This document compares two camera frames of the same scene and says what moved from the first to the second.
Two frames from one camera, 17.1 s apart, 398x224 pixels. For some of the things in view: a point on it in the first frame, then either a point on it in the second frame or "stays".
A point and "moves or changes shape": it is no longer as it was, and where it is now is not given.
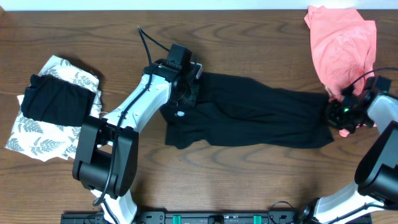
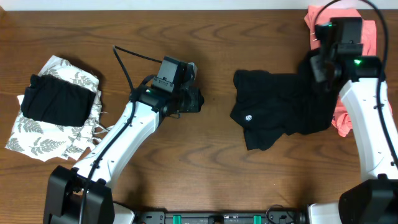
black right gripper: [334, 105] -> [316, 64]
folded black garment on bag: [50, 99] stays
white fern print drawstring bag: [48, 142] stays
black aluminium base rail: [196, 217] stays
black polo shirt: [236, 111] moves or changes shape
